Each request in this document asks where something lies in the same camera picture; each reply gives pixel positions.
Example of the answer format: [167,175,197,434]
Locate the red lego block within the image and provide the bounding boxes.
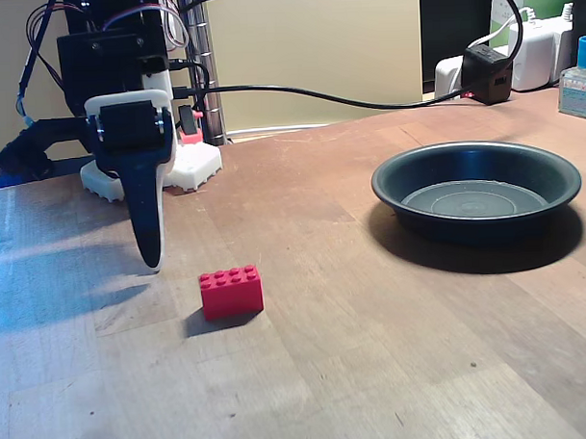
[198,264,266,323]

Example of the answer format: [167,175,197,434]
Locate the red and black clamp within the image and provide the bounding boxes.
[176,104,206,146]

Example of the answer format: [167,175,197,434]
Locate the metal pole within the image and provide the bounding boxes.
[176,0,230,148]

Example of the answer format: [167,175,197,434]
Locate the blue edge strip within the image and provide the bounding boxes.
[0,156,96,193]

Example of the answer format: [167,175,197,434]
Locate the black round metal pan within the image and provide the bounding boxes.
[369,136,585,249]

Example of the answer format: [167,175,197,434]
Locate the white power strip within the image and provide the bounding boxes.
[433,54,468,101]

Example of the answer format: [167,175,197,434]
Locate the black panel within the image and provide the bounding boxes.
[419,0,497,96]

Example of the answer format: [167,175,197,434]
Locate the black cube usb hub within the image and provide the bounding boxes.
[459,42,515,107]

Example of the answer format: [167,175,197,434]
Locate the white power adapter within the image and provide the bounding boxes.
[506,19,560,91]
[552,2,579,84]

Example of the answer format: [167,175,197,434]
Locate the clear bottle with blue cap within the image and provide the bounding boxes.
[554,35,586,122]

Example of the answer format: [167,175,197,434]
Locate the short black cable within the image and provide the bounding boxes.
[168,57,212,112]

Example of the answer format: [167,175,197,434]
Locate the black camera on bracket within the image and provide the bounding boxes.
[0,115,91,184]

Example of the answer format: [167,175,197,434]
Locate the red and blue wire bundle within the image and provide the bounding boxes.
[10,0,82,130]

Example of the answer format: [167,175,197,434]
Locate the long black cable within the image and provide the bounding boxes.
[172,76,470,118]

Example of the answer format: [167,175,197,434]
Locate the thick black cable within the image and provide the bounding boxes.
[493,0,527,60]

